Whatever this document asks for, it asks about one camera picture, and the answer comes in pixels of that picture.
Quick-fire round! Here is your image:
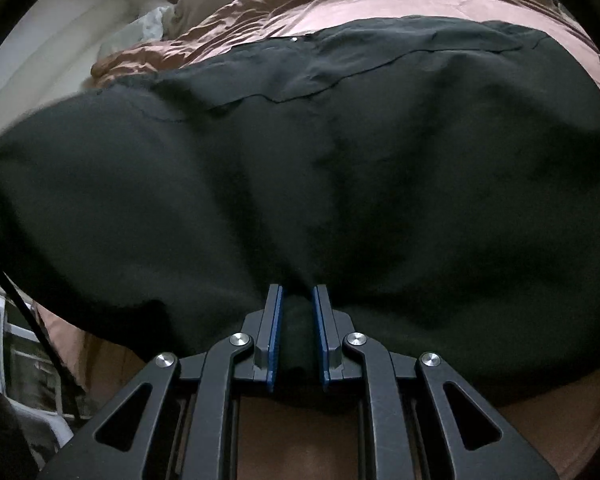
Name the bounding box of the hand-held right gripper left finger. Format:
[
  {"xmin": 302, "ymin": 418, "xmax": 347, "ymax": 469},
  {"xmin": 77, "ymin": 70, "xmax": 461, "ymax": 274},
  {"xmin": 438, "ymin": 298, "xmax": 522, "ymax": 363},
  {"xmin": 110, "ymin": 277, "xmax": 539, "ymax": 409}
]
[{"xmin": 40, "ymin": 284, "xmax": 285, "ymax": 480}]

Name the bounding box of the brown duvet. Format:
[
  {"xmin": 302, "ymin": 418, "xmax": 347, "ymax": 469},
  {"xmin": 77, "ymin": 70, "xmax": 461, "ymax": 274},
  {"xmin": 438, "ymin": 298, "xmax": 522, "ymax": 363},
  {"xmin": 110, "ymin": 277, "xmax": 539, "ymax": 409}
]
[{"xmin": 30, "ymin": 0, "xmax": 600, "ymax": 480}]

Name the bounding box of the black cable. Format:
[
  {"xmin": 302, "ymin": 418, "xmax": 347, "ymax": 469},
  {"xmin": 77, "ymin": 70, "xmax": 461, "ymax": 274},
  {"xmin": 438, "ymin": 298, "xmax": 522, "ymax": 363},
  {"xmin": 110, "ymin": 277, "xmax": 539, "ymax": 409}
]
[{"xmin": 0, "ymin": 240, "xmax": 88, "ymax": 421}]

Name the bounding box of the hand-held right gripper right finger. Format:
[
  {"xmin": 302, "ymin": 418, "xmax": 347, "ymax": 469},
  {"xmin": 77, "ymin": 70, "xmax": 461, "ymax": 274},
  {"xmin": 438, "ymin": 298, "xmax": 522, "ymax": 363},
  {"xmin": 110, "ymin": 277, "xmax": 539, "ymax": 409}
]
[{"xmin": 312, "ymin": 284, "xmax": 561, "ymax": 480}]

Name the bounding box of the white pillow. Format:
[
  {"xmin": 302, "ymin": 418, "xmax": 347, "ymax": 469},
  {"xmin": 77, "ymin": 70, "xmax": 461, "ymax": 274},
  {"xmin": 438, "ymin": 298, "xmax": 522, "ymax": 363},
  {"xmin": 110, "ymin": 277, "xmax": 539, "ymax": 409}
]
[{"xmin": 97, "ymin": 5, "xmax": 173, "ymax": 58}]

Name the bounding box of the black shirt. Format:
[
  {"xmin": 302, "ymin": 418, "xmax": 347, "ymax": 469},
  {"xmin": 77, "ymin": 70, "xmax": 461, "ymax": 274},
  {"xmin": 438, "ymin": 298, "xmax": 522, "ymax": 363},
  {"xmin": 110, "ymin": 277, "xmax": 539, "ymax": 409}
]
[{"xmin": 0, "ymin": 15, "xmax": 600, "ymax": 408}]

